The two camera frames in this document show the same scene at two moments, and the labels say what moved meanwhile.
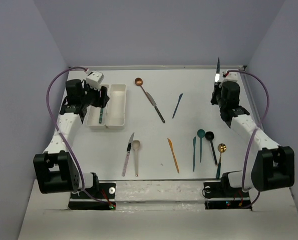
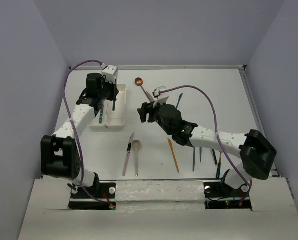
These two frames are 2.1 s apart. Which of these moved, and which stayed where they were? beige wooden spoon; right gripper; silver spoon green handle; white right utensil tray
Moved: right gripper
Stayed: white right utensil tray; beige wooden spoon; silver spoon green handle
